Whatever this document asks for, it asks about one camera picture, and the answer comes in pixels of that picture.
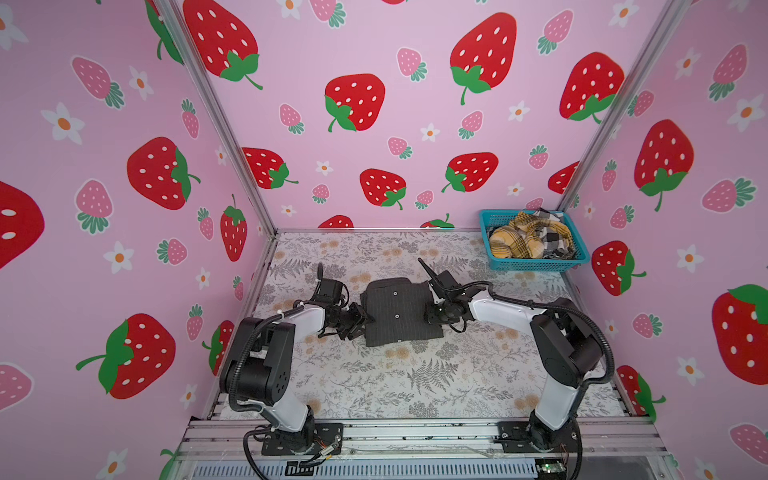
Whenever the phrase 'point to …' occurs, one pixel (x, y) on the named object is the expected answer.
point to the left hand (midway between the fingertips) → (373, 322)
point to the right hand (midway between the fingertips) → (426, 315)
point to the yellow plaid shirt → (523, 237)
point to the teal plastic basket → (496, 218)
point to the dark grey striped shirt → (399, 309)
